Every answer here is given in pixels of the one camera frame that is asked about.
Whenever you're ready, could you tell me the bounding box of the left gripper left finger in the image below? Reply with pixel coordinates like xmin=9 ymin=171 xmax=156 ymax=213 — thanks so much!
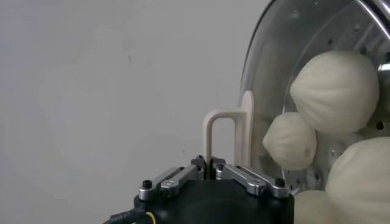
xmin=138 ymin=155 xmax=211 ymax=201

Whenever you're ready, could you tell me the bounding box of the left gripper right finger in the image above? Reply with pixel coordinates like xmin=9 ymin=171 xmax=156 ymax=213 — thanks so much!
xmin=211 ymin=156 xmax=290 ymax=198

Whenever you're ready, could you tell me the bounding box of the glass lid with cream handle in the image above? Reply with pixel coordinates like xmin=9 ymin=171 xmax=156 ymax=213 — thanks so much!
xmin=202 ymin=0 xmax=390 ymax=195

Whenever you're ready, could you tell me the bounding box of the white steamed baozi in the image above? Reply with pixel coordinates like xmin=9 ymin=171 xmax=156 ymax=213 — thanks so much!
xmin=262 ymin=111 xmax=317 ymax=171
xmin=325 ymin=136 xmax=390 ymax=224
xmin=289 ymin=50 xmax=380 ymax=136
xmin=294 ymin=190 xmax=336 ymax=224

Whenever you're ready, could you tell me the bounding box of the stainless steel steamer basket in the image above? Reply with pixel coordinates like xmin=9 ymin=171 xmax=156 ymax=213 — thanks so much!
xmin=282 ymin=0 xmax=390 ymax=195

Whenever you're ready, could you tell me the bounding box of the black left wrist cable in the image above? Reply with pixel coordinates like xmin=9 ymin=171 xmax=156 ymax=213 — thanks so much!
xmin=102 ymin=206 xmax=156 ymax=224

